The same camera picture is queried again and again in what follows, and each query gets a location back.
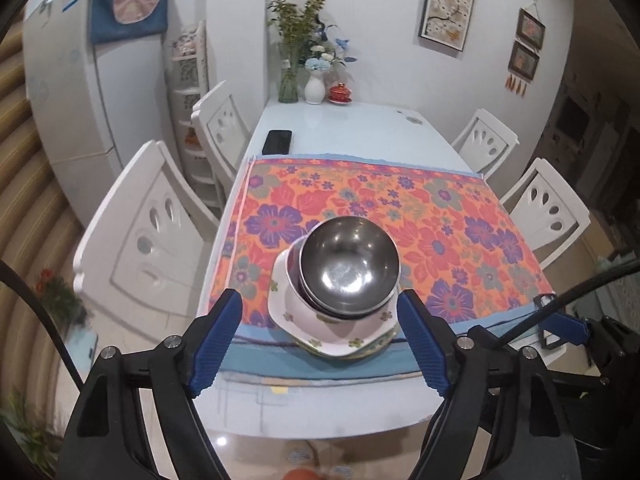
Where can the red steel bowl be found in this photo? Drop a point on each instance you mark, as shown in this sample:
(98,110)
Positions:
(350,314)

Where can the glass vase with plants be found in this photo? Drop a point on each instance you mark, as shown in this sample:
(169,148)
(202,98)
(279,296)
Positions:
(288,85)

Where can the white refrigerator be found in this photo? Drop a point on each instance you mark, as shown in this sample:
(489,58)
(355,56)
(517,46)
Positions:
(75,110)

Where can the white vase with flowers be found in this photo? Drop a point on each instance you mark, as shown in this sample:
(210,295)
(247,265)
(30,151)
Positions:
(314,91)

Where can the green potted plant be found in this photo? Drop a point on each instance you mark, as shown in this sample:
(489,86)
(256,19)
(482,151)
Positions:
(25,430)

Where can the red flower potted plant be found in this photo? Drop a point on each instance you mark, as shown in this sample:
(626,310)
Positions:
(55,295)

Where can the red lidded teacup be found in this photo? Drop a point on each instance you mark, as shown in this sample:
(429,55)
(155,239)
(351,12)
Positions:
(340,94)

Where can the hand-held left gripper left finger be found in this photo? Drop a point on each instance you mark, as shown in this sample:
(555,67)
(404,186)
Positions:
(215,345)

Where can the white dining chair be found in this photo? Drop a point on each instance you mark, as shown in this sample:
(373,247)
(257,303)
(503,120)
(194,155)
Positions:
(237,150)
(575,220)
(509,136)
(115,280)

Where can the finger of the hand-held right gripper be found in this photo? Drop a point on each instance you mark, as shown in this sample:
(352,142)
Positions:
(567,329)

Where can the orange floral tablecloth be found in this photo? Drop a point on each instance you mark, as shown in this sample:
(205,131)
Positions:
(450,220)

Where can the black smartphone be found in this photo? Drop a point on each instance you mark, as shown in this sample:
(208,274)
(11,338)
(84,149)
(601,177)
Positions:
(276,142)

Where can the tall framed butterfly picture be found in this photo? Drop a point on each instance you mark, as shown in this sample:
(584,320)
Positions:
(450,5)

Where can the hanging double framed picture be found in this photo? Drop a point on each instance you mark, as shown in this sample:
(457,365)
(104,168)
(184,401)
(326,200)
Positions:
(530,27)

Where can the dark cabinet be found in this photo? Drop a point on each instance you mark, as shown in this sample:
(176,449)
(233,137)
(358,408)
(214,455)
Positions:
(585,150)

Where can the blue refrigerator cover cloth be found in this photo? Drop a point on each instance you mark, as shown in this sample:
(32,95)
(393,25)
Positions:
(105,10)

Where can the white shelf rack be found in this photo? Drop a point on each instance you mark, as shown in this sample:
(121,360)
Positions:
(190,75)

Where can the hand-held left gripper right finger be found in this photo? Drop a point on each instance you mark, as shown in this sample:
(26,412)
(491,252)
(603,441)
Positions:
(425,345)

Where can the blue steel bowl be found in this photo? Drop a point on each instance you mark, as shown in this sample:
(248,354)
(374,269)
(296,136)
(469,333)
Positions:
(345,260)

